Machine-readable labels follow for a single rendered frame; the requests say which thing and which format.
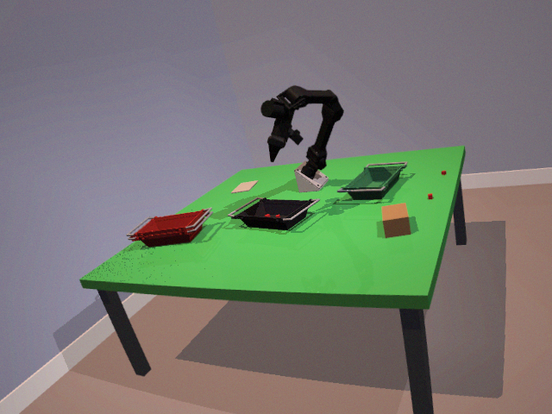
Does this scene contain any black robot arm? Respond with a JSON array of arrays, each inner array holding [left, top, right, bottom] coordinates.
[[260, 85, 344, 179]]

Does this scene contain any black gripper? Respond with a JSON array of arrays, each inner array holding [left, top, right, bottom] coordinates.
[[267, 119, 292, 162]]

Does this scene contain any orange-brown cube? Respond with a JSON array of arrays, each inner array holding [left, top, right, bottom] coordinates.
[[381, 203, 411, 238]]

